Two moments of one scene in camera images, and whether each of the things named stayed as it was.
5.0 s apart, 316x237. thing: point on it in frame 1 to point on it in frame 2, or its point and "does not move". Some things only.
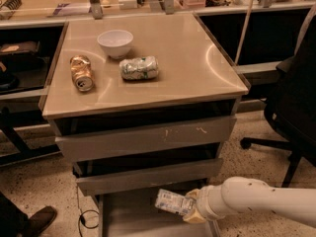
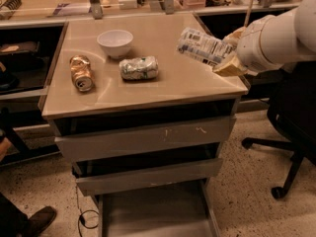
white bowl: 116,42 does not move
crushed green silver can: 139,68 does not move
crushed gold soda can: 82,72 does not move
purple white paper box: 72,9 does not move
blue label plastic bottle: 174,202 to 203,47
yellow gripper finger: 193,194 to 235,36
